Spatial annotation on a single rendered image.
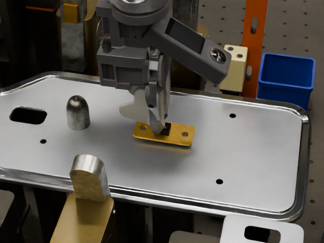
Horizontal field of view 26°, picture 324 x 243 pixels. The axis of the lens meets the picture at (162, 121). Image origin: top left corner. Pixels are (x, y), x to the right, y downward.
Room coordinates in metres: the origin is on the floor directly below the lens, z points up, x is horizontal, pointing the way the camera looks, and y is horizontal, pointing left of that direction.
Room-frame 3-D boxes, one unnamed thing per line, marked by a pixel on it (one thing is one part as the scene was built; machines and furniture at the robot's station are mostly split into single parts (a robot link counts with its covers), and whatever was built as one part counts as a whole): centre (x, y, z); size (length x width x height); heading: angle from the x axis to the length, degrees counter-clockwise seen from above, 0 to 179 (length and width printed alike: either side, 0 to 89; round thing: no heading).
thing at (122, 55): (0.71, 0.03, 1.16); 0.09 x 0.08 x 0.12; 78
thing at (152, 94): (0.68, 0.01, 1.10); 0.05 x 0.02 x 0.09; 168
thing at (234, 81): (0.81, -0.11, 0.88); 0.04 x 0.04 x 0.37; 78
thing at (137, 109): (0.69, 0.03, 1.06); 0.06 x 0.03 x 0.09; 78
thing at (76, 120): (0.73, 0.12, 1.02); 0.03 x 0.03 x 0.07
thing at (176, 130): (0.70, 0.00, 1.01); 0.08 x 0.04 x 0.01; 78
